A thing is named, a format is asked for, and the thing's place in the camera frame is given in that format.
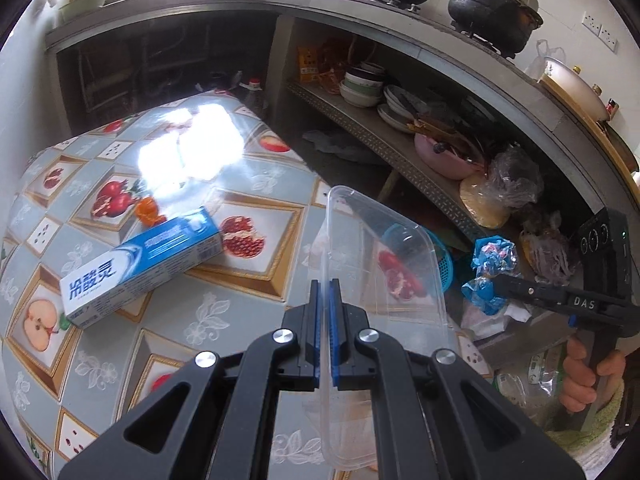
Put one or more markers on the bag of yellow grain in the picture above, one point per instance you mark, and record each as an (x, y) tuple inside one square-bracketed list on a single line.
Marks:
[(480, 205)]

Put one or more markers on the white bag on floor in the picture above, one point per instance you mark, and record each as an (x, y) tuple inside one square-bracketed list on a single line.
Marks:
[(487, 322)]

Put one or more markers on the dark bottle with red cap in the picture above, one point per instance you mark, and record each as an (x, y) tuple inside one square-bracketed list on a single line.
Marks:
[(255, 91)]

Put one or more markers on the grey floor rag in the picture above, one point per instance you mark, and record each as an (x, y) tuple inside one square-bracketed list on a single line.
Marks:
[(330, 140)]

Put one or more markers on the clear plastic bag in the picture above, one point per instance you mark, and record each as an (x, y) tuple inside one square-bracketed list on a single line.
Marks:
[(515, 175)]

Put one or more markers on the fruit print tablecloth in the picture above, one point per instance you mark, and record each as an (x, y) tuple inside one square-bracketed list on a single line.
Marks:
[(210, 310)]

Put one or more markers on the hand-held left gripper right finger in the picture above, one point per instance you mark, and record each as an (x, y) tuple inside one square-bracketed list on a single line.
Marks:
[(334, 330)]

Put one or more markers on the white pan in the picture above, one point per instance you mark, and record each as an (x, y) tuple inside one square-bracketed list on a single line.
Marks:
[(575, 90)]

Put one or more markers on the small condiment bottle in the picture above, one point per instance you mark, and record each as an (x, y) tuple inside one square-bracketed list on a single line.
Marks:
[(612, 107), (597, 90), (577, 69)]

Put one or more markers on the concrete kitchen counter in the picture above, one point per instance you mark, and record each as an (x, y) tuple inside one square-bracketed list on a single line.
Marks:
[(200, 2)]

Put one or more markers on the plastic bag of dried goods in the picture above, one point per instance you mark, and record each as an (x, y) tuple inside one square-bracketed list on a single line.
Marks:
[(545, 255)]

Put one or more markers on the stack of plates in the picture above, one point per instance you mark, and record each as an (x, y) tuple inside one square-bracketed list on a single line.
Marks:
[(400, 110)]

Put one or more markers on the green enamel basin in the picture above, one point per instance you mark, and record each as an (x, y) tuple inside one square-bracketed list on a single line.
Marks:
[(85, 2)]

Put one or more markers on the pink plastic basin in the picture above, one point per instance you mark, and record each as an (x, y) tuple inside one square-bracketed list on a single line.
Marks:
[(445, 162)]

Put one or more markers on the plastic bag with green print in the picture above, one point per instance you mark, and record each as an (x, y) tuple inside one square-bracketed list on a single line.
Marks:
[(530, 375)]

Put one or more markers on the orange seasoning packet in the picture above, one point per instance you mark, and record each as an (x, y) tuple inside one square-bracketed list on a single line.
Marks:
[(307, 62)]

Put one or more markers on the clear plastic container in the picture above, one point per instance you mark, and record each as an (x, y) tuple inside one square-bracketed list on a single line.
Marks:
[(380, 240)]

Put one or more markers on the wooden cutting board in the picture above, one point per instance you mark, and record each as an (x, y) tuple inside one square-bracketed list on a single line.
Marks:
[(615, 145)]

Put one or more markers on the gas stove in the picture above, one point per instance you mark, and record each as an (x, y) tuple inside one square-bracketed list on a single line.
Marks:
[(505, 50)]

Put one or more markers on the orange candy wrapper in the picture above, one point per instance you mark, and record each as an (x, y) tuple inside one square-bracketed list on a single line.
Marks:
[(147, 210)]

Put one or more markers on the blue candy wrapper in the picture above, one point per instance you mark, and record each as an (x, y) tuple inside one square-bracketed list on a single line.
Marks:
[(492, 255)]

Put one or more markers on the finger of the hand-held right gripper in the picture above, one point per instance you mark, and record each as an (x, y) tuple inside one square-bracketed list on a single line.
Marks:
[(535, 292)]

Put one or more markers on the white wall socket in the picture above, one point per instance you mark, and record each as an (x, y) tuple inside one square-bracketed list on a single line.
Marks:
[(600, 27)]

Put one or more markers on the blue and white toothpaste box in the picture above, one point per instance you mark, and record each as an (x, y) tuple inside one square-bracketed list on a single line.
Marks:
[(140, 270)]

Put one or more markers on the blue plastic basket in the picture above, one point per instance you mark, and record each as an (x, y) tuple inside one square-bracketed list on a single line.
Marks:
[(445, 265)]

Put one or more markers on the black pot with steel lid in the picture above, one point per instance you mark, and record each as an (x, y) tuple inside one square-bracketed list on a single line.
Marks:
[(490, 10)]

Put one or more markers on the person's right hand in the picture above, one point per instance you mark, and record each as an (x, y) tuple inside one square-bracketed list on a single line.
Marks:
[(574, 385)]

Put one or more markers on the bundle of kitchen utensils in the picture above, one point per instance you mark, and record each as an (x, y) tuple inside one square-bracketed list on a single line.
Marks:
[(440, 135)]

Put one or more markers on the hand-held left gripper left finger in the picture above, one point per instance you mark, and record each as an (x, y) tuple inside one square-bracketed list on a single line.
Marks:
[(315, 330)]

